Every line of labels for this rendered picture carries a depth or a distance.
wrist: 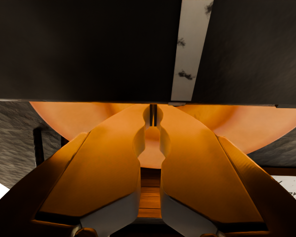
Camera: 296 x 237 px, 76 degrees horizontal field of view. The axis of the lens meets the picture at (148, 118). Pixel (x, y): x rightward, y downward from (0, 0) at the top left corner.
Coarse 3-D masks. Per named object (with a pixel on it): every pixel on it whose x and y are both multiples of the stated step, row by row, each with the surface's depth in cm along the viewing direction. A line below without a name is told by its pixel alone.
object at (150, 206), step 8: (144, 168) 24; (152, 168) 24; (144, 176) 24; (152, 176) 24; (160, 176) 24; (144, 184) 23; (152, 184) 23; (144, 192) 22; (152, 192) 22; (144, 200) 22; (152, 200) 22; (144, 208) 20; (152, 208) 20; (160, 208) 20; (144, 216) 20; (152, 216) 20; (160, 216) 20; (136, 224) 22; (144, 224) 22; (152, 224) 22; (160, 224) 22
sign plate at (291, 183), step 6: (264, 168) 42; (270, 168) 42; (276, 168) 42; (282, 168) 42; (288, 168) 42; (294, 168) 42; (270, 174) 41; (276, 174) 41; (282, 174) 41; (288, 174) 41; (294, 174) 41; (276, 180) 43; (282, 180) 43; (288, 180) 43; (294, 180) 42; (288, 186) 45; (294, 186) 45; (294, 192) 48
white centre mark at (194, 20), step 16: (192, 0) 4; (208, 0) 4; (192, 16) 4; (208, 16) 4; (192, 32) 4; (192, 48) 4; (176, 64) 5; (192, 64) 5; (176, 80) 5; (192, 80) 5; (176, 96) 6
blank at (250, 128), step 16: (48, 112) 11; (64, 112) 11; (80, 112) 11; (96, 112) 11; (112, 112) 11; (192, 112) 14; (208, 112) 12; (224, 112) 11; (240, 112) 10; (256, 112) 10; (272, 112) 10; (288, 112) 10; (64, 128) 12; (80, 128) 12; (224, 128) 11; (240, 128) 11; (256, 128) 11; (272, 128) 11; (288, 128) 11; (240, 144) 13; (256, 144) 13; (144, 160) 15; (160, 160) 15
